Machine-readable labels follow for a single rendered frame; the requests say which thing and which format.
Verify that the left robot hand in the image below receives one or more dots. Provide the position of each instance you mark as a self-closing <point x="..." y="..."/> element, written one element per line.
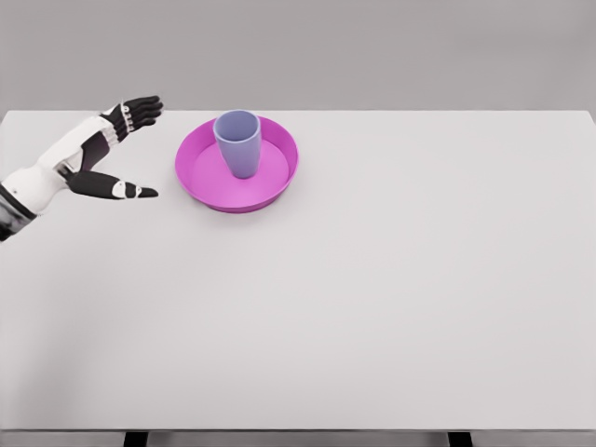
<point x="77" y="149"/>

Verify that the lavender plastic cup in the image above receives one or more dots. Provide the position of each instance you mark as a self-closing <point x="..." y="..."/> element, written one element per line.
<point x="238" y="145"/>

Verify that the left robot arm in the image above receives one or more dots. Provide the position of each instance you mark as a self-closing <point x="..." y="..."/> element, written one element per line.
<point x="23" y="190"/>

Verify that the magenta round plate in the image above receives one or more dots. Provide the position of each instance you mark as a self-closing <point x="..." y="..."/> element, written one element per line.
<point x="261" y="191"/>

